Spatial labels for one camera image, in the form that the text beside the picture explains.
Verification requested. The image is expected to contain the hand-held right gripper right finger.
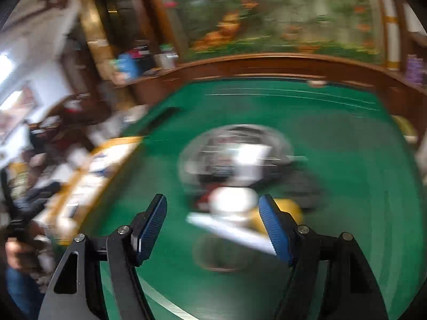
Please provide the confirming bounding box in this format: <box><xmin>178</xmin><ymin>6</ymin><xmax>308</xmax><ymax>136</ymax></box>
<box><xmin>258</xmin><ymin>194</ymin><xmax>389</xmax><ymax>320</ymax></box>

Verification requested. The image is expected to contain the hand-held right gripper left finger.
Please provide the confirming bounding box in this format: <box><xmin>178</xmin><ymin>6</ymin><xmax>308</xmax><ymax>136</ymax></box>
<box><xmin>38</xmin><ymin>193</ymin><xmax>168</xmax><ymax>320</ymax></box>

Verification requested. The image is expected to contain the yellow round jar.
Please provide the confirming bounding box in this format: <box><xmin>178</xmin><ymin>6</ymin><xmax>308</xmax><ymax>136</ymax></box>
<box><xmin>250</xmin><ymin>198</ymin><xmax>302</xmax><ymax>237</ymax></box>

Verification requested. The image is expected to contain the yellow foam-lined box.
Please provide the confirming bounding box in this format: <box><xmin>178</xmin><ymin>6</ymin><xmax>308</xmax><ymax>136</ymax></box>
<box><xmin>43</xmin><ymin>137</ymin><xmax>144</xmax><ymax>237</ymax></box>

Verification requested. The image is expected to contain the person's left hand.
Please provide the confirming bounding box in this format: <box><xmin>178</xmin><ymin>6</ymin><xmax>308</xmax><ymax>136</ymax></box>
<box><xmin>5</xmin><ymin>238</ymin><xmax>34</xmax><ymax>270</ymax></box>

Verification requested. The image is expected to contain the white flat box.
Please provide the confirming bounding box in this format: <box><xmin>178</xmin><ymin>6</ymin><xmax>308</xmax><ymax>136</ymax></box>
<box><xmin>187</xmin><ymin>213</ymin><xmax>277</xmax><ymax>255</ymax></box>

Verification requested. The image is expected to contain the black round jar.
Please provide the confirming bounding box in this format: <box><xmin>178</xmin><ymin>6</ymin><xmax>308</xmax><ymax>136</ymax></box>
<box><xmin>287</xmin><ymin>170</ymin><xmax>322</xmax><ymax>210</ymax></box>

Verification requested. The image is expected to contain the white round container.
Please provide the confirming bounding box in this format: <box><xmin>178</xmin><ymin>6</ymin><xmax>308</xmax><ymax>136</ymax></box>
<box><xmin>210</xmin><ymin>187</ymin><xmax>256</xmax><ymax>221</ymax></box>

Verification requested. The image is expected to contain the mahjong table control panel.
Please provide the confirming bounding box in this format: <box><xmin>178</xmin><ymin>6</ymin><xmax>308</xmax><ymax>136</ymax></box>
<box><xmin>178</xmin><ymin>123</ymin><xmax>296</xmax><ymax>207</ymax></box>

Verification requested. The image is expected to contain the black smartphone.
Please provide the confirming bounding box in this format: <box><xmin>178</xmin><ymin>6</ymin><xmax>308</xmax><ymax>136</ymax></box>
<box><xmin>148</xmin><ymin>107</ymin><xmax>182</xmax><ymax>129</ymax></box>

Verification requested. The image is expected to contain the wooden cabinet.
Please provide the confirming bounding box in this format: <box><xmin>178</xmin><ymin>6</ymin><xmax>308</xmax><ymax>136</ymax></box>
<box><xmin>132</xmin><ymin>51</ymin><xmax>427</xmax><ymax>121</ymax></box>

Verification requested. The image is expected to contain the blue thermos jug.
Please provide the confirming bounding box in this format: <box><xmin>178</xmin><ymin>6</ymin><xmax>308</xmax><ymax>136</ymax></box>
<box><xmin>117</xmin><ymin>53</ymin><xmax>141</xmax><ymax>78</ymax></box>

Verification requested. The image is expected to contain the black thermos pot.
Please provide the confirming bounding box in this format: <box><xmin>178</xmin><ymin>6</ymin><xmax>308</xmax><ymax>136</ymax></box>
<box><xmin>132</xmin><ymin>42</ymin><xmax>154</xmax><ymax>74</ymax></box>

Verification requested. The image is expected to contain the stainless steel cup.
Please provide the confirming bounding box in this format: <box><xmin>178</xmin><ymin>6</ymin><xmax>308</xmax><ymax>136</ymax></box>
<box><xmin>159</xmin><ymin>45</ymin><xmax>177</xmax><ymax>69</ymax></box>

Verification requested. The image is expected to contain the purple spray can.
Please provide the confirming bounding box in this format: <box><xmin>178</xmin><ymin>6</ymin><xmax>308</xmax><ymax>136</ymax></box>
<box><xmin>415</xmin><ymin>57</ymin><xmax>427</xmax><ymax>84</ymax></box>
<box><xmin>405</xmin><ymin>55</ymin><xmax>417</xmax><ymax>82</ymax></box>

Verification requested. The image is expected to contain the artificial flower display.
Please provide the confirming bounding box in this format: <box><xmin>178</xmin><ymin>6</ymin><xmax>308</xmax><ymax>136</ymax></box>
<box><xmin>165</xmin><ymin>0</ymin><xmax>384</xmax><ymax>64</ymax></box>

